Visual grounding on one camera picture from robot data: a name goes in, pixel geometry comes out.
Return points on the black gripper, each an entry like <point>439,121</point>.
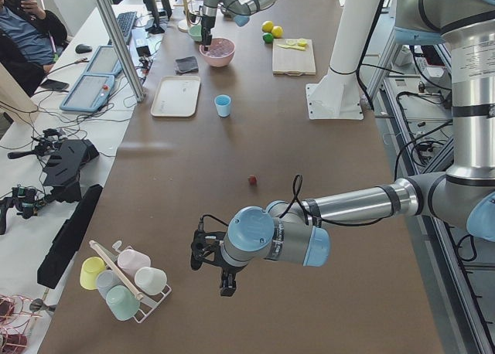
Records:
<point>226,270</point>
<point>206,25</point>

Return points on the wooden cup stand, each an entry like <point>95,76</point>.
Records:
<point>191,14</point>

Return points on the light blue plastic cup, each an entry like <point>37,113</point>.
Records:
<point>223,105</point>

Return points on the cup rack with cups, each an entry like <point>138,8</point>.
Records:
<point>124,277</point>

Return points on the pink bowl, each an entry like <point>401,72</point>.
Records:
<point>219,53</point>

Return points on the grey folded cloth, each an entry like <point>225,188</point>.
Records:
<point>186,65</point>

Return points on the green lime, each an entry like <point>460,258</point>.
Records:
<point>268,37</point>

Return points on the yellow lemon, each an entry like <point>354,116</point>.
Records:
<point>277,32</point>
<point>267,26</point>

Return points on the cream rabbit tray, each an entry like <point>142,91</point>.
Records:
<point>176,96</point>

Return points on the wooden cutting board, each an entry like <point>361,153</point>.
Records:
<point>293,62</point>

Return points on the black keyboard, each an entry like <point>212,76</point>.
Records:
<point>126,21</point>

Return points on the yellow plastic knife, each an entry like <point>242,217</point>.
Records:
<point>287,46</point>

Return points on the lemon half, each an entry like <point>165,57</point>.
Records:
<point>302,43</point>

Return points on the blue teach pendant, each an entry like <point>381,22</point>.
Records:
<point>104,61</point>
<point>89,93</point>

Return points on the red strawberry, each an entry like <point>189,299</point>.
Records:
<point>252,179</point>

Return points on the seated person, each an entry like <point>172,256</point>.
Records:
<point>31,40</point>

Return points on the aluminium frame post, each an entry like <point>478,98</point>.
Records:
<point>113,29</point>

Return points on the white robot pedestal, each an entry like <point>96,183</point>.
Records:
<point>336,96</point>

